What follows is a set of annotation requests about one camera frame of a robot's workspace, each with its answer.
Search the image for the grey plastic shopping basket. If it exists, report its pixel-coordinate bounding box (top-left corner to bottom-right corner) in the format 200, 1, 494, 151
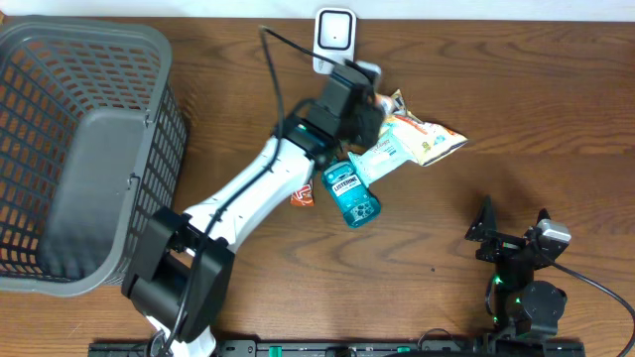
1, 16, 188, 297

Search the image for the light teal tissue pack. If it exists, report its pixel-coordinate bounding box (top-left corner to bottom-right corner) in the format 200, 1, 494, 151
348, 129, 416, 187

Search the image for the right camera cable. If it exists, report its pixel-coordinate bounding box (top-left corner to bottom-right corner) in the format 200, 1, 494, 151
545, 252, 635, 357

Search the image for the left camera cable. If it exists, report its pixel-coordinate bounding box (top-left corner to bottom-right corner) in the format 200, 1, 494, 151
148, 25, 378, 357

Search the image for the blue mouthwash bottle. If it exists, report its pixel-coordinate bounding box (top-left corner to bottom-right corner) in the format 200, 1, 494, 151
321, 161, 381, 228

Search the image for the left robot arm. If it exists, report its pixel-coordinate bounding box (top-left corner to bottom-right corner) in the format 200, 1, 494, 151
121, 60, 384, 356

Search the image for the orange chocolate bar wrapper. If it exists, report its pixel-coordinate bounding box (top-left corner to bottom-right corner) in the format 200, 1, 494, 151
290, 178, 315, 206

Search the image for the camera cable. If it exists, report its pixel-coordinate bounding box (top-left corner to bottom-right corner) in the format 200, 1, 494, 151
545, 252, 635, 357
148, 25, 378, 357

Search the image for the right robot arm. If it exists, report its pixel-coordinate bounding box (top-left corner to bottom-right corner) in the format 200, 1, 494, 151
465, 196, 572, 350

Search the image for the yellow white snack bag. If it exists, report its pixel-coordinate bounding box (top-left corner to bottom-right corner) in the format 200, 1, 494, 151
375, 89, 467, 167

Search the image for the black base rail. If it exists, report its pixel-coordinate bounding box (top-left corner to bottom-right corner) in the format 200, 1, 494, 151
88, 338, 586, 357

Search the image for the white barcode scanner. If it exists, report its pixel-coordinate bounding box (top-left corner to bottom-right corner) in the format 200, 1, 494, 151
313, 7, 357, 64

